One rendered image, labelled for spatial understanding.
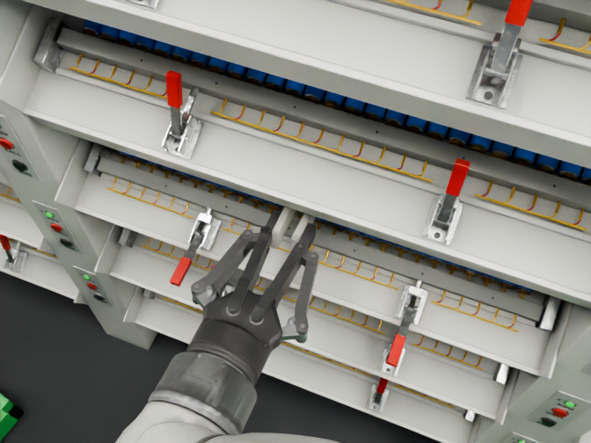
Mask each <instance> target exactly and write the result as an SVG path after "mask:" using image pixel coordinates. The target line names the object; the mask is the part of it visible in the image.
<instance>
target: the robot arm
mask: <svg viewBox="0 0 591 443"><path fill-rule="evenodd" d="M295 212H296V210H294V209H292V208H289V207H284V208H283V210H282V212H281V214H280V213H277V212H273V213H272V214H271V216H270V218H269V220H268V222H267V224H266V226H264V227H262V228H261V229H260V232H259V233H253V232H252V231H251V230H249V229H247V230H245V231H244V232H243V233H242V234H241V235H240V237H239V238H238V239H237V240H236V241H235V242H234V243H233V244H232V245H231V246H230V248H229V249H228V250H227V251H226V253H225V254H224V255H223V256H222V258H221V259H220V260H219V261H218V262H217V264H216V265H215V266H214V267H213V269H212V270H211V271H210V272H209V273H208V275H206V276H205V277H203V278H202V279H200V280H198V281H196V282H194V283H193V284H192V285H191V292H192V299H193V303H194V304H200V306H201V307H202V308H203V320H202V322H201V324H200V326H199V328H198V330H197V331H196V332H195V334H194V336H193V338H192V340H191V342H190V344H189V346H188V347H187V348H186V351H185V352H181V353H179V354H177V355H175V356H174V357H173V359H172V360H171V363H170V365H169V366H168V367H167V369H166V371H165V372H164V375H163V377H162V378H161V380H160V382H159V383H158V384H157V387H156V389H155V390H154V392H152V393H151V395H150V397H149V401H148V403H147V404H146V406H145V407H144V409H143V410H142V412H141V413H140V414H139V416H138V417H137V418H136V419H135V420H134V421H133V422H132V423H131V424H130V425H129V426H128V427H127V428H126V429H125V430H124V431H123V433H122V434H121V435H120V437H119V438H118V439H117V441H116V442H115V443H339V442H337V441H333V440H329V439H320V438H315V437H308V436H302V435H294V434H284V433H261V432H251V433H245V434H241V433H242V431H243V429H244V426H245V424H246V422H247V420H248V418H249V416H250V414H251V412H252V409H253V406H254V404H255V403H256V401H257V392H256V390H255V388H254V387H255V385H256V383H257V381H258V379H259V376H260V374H261V372H262V370H263V368H264V366H265V364H266V361H267V359H268V357H269V355H270V353H271V352H272V350H273V349H275V348H276V347H278V346H279V345H280V344H281V341H282V340H291V339H295V340H296V342H297V343H299V344H303V343H305V342H306V340H307V336H308V329H309V325H308V319H307V312H308V308H309V304H310V298H311V294H312V290H313V286H314V282H315V278H316V275H317V266H318V260H319V255H318V254H317V253H316V252H311V251H310V250H309V248H310V247H311V245H312V243H313V240H314V239H315V237H316V230H317V226H316V225H313V224H312V223H313V222H314V220H315V218H316V216H313V215H310V214H306V213H304V215H303V218H302V219H301V220H300V222H299V224H298V226H297V228H296V230H295V232H294V234H293V235H292V237H291V245H290V253H289V255H288V257H287V259H286V261H285V262H284V264H283V265H282V267H281V269H280V270H279V272H278V273H277V275H276V276H275V278H274V280H273V282H272V283H271V285H270V287H268V288H267V289H266V291H265V293H263V295H262V294H255V293H254V292H253V289H254V287H255V284H256V282H257V280H258V277H259V274H260V272H261V269H262V267H263V265H264V263H265V261H266V257H267V255H268V252H269V251H270V246H271V245H272V248H275V249H278V247H279V245H280V243H281V240H282V238H283V237H284V235H285V233H286V231H287V228H288V225H289V224H290V222H291V220H292V218H293V216H294V214H295ZM252 249H253V251H252ZM251 251H252V254H251V256H250V258H249V260H248V262H247V265H246V267H245V269H244V272H243V274H242V277H240V278H239V280H238V283H237V285H236V288H235V290H234V291H232V292H230V293H228V294H225V295H223V296H221V297H219V298H217V299H215V294H216V293H217V292H218V291H219V290H220V289H221V288H222V286H223V285H224V284H225V283H226V281H227V280H228V279H229V278H230V276H231V275H232V274H233V272H234V271H236V269H237V268H238V267H239V266H240V264H241V263H242V262H243V261H244V259H245V258H246V257H247V256H248V254H249V253H250V252H251ZM302 265H303V266H304V267H305V268H304V272H303V278H302V282H301V286H300V289H299V293H298V296H297V300H296V304H295V315H294V316H291V317H290V318H289V319H288V320H287V324H286V326H284V327H281V323H280V319H279V317H278V313H277V308H278V305H279V303H280V301H281V299H282V297H283V295H284V294H285V293H286V291H287V290H288V287H289V286H290V284H291V282H292V281H293V279H294V277H295V276H296V274H297V272H298V271H299V269H300V267H301V266H302Z"/></svg>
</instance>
